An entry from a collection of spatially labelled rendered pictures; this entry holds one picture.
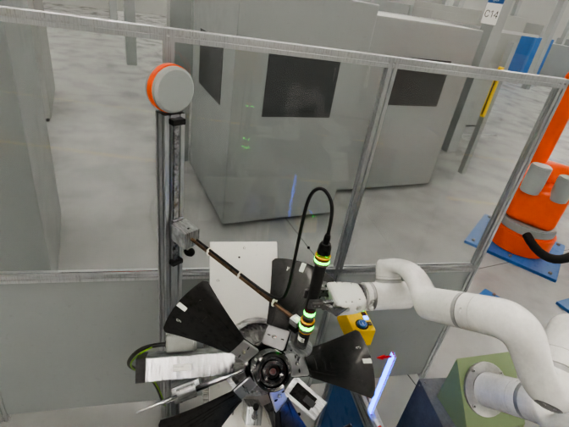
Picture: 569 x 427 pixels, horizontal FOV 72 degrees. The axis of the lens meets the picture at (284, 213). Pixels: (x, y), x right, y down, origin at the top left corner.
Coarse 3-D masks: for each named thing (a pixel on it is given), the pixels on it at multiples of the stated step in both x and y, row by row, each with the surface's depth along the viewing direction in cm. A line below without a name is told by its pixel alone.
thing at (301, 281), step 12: (276, 264) 137; (288, 264) 136; (300, 264) 135; (276, 276) 136; (288, 276) 134; (300, 276) 133; (324, 276) 131; (276, 288) 134; (300, 288) 131; (288, 300) 130; (300, 300) 129; (276, 312) 131; (300, 312) 127; (276, 324) 129; (288, 324) 126
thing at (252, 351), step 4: (244, 340) 122; (240, 344) 123; (244, 344) 123; (248, 344) 122; (236, 348) 125; (240, 348) 124; (244, 348) 124; (252, 348) 123; (256, 348) 122; (232, 352) 127; (236, 352) 126; (240, 352) 125; (248, 352) 124; (252, 352) 124; (256, 352) 123; (236, 356) 127; (240, 356) 126; (244, 356) 126; (248, 356) 125; (252, 356) 125; (244, 360) 127; (248, 360) 127
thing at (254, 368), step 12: (264, 348) 126; (252, 360) 124; (264, 360) 120; (276, 360) 121; (288, 360) 121; (252, 372) 120; (264, 372) 119; (276, 372) 120; (288, 372) 121; (264, 384) 119; (276, 384) 120
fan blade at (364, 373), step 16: (352, 336) 139; (320, 352) 133; (336, 352) 133; (352, 352) 134; (368, 352) 135; (320, 368) 128; (336, 368) 129; (352, 368) 130; (368, 368) 132; (336, 384) 125; (352, 384) 127; (368, 384) 128
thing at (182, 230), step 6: (174, 222) 153; (180, 222) 153; (186, 222) 154; (174, 228) 150; (180, 228) 150; (186, 228) 150; (192, 228) 151; (198, 228) 152; (174, 234) 152; (180, 234) 148; (186, 234) 147; (192, 234) 150; (198, 234) 152; (174, 240) 153; (180, 240) 150; (186, 240) 149; (180, 246) 151; (186, 246) 150; (192, 246) 153
